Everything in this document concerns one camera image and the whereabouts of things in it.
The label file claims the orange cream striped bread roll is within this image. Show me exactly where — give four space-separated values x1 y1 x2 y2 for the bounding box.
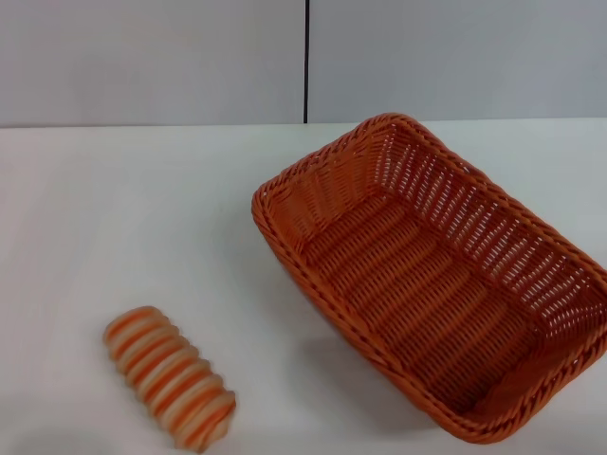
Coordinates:
102 305 237 451

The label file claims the black vertical wall strip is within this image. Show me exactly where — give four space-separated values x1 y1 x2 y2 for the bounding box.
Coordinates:
303 0 312 125

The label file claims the orange woven plastic basket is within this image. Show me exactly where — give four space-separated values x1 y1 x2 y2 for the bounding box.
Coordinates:
250 112 607 446

